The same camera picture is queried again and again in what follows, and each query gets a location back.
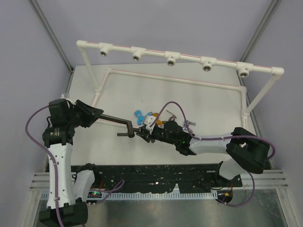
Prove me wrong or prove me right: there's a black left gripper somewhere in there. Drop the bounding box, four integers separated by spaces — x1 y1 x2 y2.
65 99 101 128

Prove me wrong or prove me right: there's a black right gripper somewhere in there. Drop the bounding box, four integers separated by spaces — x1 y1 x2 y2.
138 124 178 145

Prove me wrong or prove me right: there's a dark long-spout faucet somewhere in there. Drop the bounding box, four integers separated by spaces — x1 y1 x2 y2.
99 114 140 138

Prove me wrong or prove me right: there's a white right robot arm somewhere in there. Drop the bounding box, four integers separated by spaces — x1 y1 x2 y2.
136 121 270 186

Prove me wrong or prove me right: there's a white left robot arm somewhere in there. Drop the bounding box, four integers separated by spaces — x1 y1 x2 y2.
39 98 104 227

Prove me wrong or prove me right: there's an orange plastic faucet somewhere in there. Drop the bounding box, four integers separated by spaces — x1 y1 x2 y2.
151 113 163 127

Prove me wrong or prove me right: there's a grey metal faucet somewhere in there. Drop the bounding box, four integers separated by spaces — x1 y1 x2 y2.
166 110 177 121

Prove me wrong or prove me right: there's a chrome metal faucet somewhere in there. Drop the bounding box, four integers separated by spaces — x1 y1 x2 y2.
183 120 196 130

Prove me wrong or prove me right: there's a blue plastic faucet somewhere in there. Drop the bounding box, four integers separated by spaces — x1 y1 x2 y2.
134 110 152 125

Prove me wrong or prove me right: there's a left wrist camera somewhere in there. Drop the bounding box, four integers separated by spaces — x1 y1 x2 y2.
61 93 71 102

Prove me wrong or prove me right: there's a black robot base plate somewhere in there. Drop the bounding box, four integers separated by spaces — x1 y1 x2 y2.
58 164 242 194

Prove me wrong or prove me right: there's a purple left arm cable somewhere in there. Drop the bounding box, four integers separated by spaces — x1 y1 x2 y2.
25 105 64 220

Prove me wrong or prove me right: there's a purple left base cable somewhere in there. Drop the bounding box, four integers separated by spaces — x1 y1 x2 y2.
92 179 125 204

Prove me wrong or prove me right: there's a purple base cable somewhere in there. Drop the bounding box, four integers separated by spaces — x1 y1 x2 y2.
92 179 125 204
216 169 255 207

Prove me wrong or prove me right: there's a white slotted cable duct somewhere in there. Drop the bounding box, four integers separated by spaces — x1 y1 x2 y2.
41 191 218 201

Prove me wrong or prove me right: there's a white PVC pipe frame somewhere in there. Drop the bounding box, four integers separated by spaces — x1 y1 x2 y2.
70 41 284 135

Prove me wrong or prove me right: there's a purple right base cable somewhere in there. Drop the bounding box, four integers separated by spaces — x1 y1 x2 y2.
216 169 255 207

